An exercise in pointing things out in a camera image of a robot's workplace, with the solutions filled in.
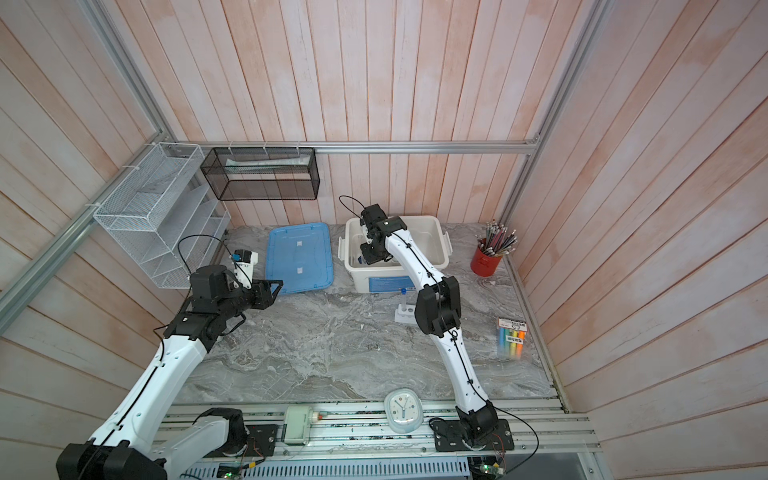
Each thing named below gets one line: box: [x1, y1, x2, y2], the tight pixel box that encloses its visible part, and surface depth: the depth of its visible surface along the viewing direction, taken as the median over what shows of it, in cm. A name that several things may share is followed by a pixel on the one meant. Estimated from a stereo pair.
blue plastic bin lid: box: [266, 222, 334, 295], surface depth 114 cm
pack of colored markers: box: [497, 317, 528, 359], surface depth 92 cm
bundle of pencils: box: [474, 219, 518, 257], surface depth 100 cm
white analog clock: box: [384, 388, 424, 434], surface depth 78 cm
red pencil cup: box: [470, 232, 513, 277], surface depth 102 cm
